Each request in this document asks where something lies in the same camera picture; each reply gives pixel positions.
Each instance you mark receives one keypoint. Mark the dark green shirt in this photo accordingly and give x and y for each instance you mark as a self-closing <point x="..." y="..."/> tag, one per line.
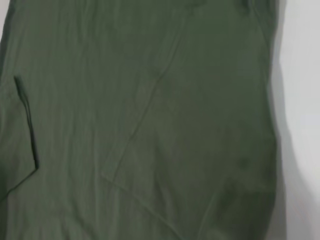
<point x="150" y="125"/>

